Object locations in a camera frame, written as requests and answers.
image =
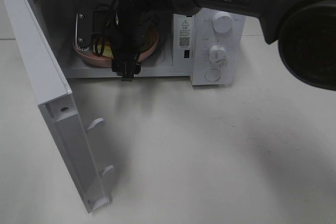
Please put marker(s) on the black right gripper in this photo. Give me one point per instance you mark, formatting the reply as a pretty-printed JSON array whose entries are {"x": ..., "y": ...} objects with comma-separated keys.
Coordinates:
[{"x": 126, "y": 35}]

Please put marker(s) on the pink round plate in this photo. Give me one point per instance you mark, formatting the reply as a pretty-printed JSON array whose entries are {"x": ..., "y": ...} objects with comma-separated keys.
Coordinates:
[{"x": 149, "y": 47}]

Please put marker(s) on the white microwave door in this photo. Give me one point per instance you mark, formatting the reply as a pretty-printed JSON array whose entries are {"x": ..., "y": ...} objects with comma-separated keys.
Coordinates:
[{"x": 56, "y": 102}]

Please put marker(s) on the round white door button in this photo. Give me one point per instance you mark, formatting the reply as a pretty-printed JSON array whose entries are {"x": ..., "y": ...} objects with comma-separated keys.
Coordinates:
[{"x": 213, "y": 75}]

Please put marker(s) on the toast sandwich with filling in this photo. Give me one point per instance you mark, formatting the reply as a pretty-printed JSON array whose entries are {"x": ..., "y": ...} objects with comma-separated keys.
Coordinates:
[{"x": 107, "y": 51}]

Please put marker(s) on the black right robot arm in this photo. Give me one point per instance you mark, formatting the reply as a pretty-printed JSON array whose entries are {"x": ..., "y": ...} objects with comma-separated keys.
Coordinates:
[{"x": 303, "y": 29}]

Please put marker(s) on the white warning label sticker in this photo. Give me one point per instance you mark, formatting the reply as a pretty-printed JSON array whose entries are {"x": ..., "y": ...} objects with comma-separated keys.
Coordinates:
[{"x": 184, "y": 32}]

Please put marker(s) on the white microwave oven body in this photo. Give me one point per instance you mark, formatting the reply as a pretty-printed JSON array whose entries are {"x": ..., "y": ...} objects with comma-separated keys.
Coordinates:
[{"x": 168, "y": 60}]

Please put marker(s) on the lower white timer knob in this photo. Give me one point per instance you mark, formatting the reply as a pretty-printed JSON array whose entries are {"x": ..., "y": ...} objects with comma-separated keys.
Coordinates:
[{"x": 217, "y": 54}]

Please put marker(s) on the upper white power knob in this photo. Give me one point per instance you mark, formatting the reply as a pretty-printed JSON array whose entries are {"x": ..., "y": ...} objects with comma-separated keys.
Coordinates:
[{"x": 222, "y": 22}]

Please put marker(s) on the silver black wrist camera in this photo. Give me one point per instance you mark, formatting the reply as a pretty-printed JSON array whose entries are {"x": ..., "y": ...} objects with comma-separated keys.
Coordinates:
[{"x": 83, "y": 29}]

